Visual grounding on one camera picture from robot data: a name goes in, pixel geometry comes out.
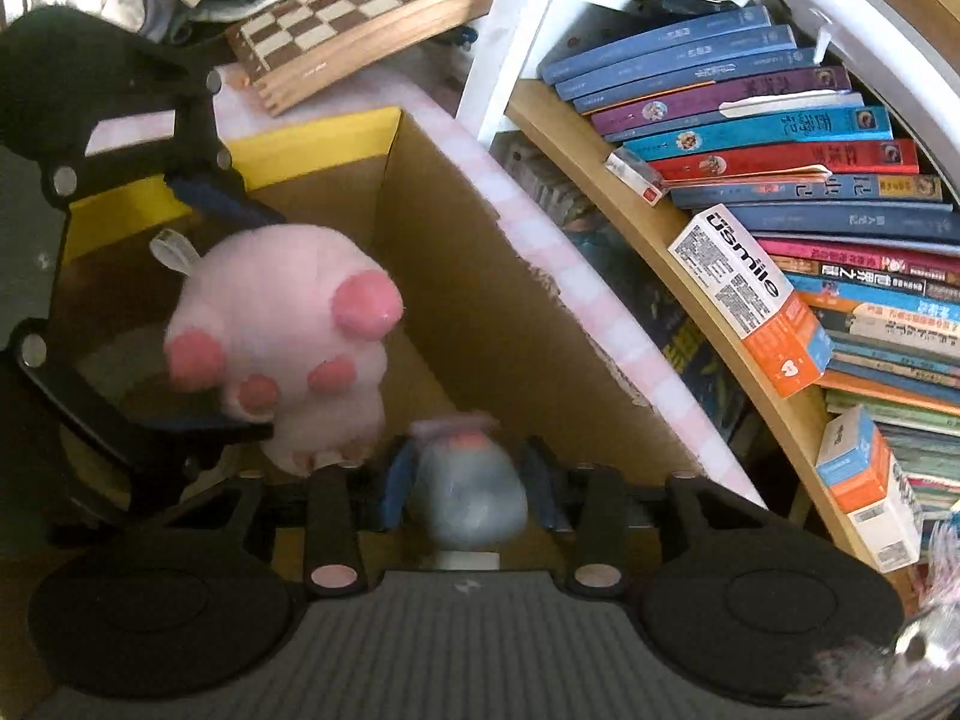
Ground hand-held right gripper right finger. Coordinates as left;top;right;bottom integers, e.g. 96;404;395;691
521;431;760;593

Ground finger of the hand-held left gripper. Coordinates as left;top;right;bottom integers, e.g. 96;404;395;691
13;317;278;541
41;45;290;230

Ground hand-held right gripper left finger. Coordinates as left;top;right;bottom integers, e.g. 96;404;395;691
161;435;413;593

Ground white charger adapter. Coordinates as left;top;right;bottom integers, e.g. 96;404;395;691
405;414;530;572

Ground pink plush paw toy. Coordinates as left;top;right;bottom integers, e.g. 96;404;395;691
150;223;406;477

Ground yellow cardboard box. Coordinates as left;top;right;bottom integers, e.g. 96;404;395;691
0;105;767;578

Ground books under shelf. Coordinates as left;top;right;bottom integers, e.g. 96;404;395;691
491;131;767;466

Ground wooden chess board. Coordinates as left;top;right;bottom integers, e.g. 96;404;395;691
225;0;526;118

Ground wooden shelf board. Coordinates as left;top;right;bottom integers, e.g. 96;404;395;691
504;79;920;605

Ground white and orange box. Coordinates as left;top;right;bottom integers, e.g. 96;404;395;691
667;202;835;400

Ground small white and red box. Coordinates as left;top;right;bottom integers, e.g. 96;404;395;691
604;148;670;208

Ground blue and orange box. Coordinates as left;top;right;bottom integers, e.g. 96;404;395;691
814;405;925;575

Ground row of books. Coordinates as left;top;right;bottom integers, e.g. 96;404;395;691
538;4;960;541

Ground white flat device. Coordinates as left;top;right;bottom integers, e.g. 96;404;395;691
750;0;960;173

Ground white shelf frame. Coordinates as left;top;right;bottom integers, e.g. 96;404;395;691
454;0;608;152

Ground fluffy keychain charm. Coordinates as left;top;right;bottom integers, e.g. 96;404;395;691
810;562;960;720

